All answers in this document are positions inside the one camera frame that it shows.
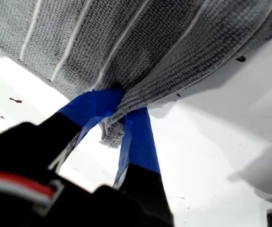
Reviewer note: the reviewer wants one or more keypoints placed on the grey white-striped towel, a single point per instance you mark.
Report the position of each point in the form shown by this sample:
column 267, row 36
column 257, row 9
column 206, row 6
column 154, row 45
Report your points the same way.
column 126, row 47

